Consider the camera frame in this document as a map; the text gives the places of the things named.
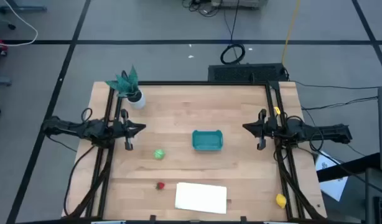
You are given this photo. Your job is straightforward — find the black aluminium table frame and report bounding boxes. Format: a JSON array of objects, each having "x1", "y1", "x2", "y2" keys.
[{"x1": 62, "y1": 80, "x2": 327, "y2": 224}]

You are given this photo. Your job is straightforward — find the grey chair leg with caster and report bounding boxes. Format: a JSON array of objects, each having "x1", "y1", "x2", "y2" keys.
[{"x1": 0, "y1": 18, "x2": 17, "y2": 31}]

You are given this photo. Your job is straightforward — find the black desk beam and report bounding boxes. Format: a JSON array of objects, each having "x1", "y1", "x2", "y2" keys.
[{"x1": 317, "y1": 152, "x2": 381, "y2": 183}]

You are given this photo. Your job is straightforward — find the white cable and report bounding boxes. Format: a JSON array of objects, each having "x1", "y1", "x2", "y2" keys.
[{"x1": 0, "y1": 0, "x2": 39, "y2": 47}]

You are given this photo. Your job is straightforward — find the thin black cable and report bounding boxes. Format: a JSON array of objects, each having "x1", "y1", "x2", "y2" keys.
[
  {"x1": 301, "y1": 96, "x2": 378, "y2": 111},
  {"x1": 292, "y1": 80, "x2": 382, "y2": 91}
]

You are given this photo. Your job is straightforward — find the grey equipment box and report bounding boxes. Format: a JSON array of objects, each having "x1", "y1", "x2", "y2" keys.
[{"x1": 211, "y1": 0, "x2": 269, "y2": 9}]

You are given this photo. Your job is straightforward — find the white folded cloth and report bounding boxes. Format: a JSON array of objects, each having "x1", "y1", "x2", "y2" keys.
[{"x1": 174, "y1": 182, "x2": 228, "y2": 215}]

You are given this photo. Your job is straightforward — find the green plant in white pot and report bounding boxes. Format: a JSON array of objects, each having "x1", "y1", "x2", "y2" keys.
[{"x1": 105, "y1": 64, "x2": 147, "y2": 110}]

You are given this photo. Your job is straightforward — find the black perforated computer case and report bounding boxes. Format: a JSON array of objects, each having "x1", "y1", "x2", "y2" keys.
[{"x1": 207, "y1": 63, "x2": 289, "y2": 83}]

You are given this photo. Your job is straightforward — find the yellow cable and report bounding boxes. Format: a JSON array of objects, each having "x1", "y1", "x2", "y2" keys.
[{"x1": 281, "y1": 0, "x2": 302, "y2": 66}]

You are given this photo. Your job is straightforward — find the white paper sheet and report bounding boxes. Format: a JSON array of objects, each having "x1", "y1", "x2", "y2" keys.
[{"x1": 315, "y1": 151, "x2": 349, "y2": 202}]

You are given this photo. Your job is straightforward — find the teal plastic tupperware container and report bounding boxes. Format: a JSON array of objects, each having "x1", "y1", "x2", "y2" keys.
[{"x1": 192, "y1": 129, "x2": 224, "y2": 152}]

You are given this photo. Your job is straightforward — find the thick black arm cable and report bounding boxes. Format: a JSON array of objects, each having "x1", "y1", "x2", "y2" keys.
[{"x1": 63, "y1": 144, "x2": 97, "y2": 217}]

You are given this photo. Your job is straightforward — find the tangled black cables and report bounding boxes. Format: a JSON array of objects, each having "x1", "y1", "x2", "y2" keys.
[{"x1": 182, "y1": 0, "x2": 223, "y2": 18}]

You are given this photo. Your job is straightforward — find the yellow toy lemon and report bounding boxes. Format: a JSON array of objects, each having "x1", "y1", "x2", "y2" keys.
[{"x1": 275, "y1": 193, "x2": 287, "y2": 210}]

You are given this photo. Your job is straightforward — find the black coiled cable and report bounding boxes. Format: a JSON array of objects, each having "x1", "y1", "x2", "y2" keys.
[{"x1": 220, "y1": 0, "x2": 246, "y2": 65}]

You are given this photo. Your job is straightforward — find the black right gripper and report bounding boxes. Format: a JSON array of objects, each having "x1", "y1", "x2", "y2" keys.
[{"x1": 242, "y1": 108, "x2": 279, "y2": 151}]

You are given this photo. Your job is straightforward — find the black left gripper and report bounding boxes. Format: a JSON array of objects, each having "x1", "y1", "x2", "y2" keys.
[{"x1": 111, "y1": 108, "x2": 147, "y2": 151}]

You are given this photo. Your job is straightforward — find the grey furniture base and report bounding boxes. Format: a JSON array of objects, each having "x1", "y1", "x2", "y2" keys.
[{"x1": 0, "y1": 0, "x2": 48, "y2": 15}]

